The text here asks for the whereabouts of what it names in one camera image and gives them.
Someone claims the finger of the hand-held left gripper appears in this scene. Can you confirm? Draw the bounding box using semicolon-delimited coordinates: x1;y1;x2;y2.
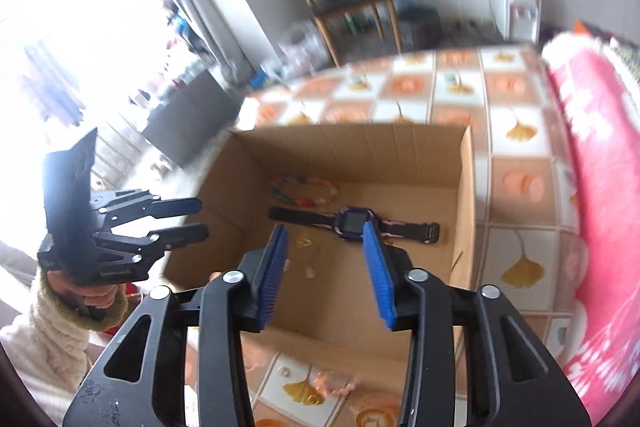
92;222;210;265
92;189;203;228

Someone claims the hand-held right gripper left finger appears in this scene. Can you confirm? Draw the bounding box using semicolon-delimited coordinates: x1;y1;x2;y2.
62;223;291;427

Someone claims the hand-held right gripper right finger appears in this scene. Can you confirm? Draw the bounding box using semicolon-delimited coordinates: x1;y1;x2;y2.
361;222;587;427

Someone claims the purple smartwatch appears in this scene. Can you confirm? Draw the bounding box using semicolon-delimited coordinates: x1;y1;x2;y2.
269;205;441;244

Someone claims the colourful bead bracelet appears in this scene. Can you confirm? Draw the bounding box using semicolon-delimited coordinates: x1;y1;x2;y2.
271;176;340;208

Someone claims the brown cardboard box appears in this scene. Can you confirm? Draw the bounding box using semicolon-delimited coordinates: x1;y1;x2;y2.
161;123;477;370

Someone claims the pink pearl bead bracelet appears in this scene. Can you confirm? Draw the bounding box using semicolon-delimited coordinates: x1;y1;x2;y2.
315;369;363;395

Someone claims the person's left hand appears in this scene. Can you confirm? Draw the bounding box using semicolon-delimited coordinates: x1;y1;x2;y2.
45;269;126;323

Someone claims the dark grey cabinet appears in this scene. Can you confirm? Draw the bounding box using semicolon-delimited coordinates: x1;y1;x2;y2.
142;69;246;168

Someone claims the pink floral blanket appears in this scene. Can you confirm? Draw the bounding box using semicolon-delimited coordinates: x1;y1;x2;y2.
542;32;640;418

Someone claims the black bin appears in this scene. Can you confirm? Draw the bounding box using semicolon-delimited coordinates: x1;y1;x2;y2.
400;7;443;52

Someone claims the wooden chair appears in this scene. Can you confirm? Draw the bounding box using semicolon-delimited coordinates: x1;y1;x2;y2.
282;0;403;68

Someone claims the white water dispenser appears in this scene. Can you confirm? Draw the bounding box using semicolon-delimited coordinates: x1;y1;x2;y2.
490;0;543;42

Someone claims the grey lace cushion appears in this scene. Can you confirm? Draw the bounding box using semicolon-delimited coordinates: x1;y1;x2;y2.
607;37;640;82

